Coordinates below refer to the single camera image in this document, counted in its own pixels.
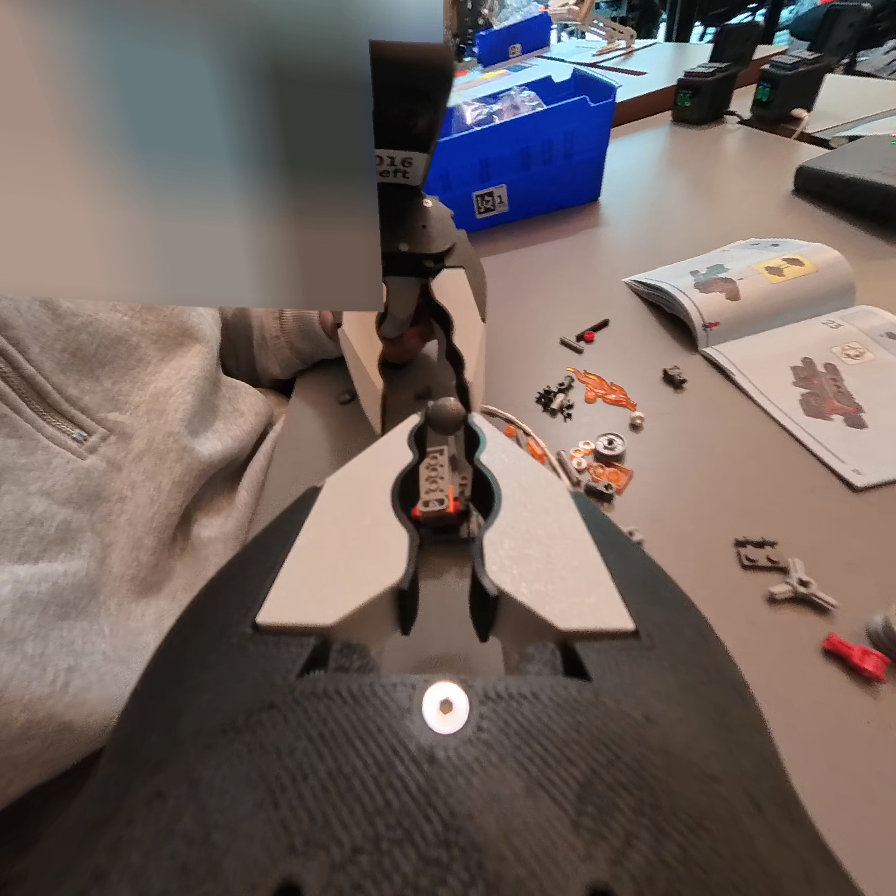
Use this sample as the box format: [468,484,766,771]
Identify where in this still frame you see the white flexible lego hose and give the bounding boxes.
[483,404,569,485]

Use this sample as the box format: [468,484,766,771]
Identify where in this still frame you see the large blue storage bin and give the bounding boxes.
[423,66,620,221]

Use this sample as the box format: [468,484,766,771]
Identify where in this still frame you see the light grey lego propeller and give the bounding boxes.
[766,558,838,614]

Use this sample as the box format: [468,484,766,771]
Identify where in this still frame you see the dark grey lego plate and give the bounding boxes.
[734,535,785,570]

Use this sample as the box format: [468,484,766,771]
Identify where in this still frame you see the wooden model frame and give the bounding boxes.
[546,0,659,58]

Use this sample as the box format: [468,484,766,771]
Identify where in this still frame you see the person's left hand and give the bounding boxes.
[378,315,436,366]

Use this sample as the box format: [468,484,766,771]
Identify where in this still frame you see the orange transparent lego flame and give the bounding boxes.
[566,367,639,408]

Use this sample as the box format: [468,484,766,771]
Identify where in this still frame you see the small blue storage bin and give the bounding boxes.
[475,10,554,69]

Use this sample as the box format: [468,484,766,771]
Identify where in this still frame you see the lego instruction booklet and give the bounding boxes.
[623,238,896,491]

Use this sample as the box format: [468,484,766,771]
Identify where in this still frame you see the flat black case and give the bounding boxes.
[793,135,896,226]

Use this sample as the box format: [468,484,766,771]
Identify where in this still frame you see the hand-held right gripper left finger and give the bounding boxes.
[255,412,429,674]

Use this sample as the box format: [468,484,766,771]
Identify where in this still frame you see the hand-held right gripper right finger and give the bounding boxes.
[468,412,638,676]

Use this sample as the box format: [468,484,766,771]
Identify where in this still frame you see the black charger with green light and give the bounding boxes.
[751,7,835,128]
[671,24,744,127]

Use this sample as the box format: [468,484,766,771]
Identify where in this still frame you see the person's left forearm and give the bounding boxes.
[218,306,344,393]

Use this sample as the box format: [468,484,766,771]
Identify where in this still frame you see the clear plastic parts bags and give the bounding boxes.
[454,84,548,131]

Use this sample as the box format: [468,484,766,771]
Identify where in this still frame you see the person in grey sweater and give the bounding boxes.
[0,297,295,809]

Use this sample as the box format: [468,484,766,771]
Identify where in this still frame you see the red lego connector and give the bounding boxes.
[822,633,892,682]

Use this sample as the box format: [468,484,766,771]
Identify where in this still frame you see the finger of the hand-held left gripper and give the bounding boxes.
[420,268,487,424]
[339,310,386,435]

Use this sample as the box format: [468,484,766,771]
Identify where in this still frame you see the grey lego assembly with ball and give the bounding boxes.
[408,396,485,541]

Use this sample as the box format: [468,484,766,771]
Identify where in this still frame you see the cluster of small black lego pieces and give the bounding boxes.
[535,374,576,422]

